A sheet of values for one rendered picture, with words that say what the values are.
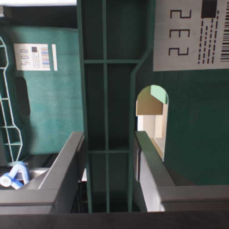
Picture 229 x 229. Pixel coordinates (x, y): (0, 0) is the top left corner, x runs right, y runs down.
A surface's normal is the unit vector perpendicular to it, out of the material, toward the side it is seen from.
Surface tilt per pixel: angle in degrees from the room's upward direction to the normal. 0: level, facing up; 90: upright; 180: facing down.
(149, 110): 93
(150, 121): 93
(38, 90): 94
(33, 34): 94
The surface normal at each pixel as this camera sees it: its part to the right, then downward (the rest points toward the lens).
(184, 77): 0.10, 0.26
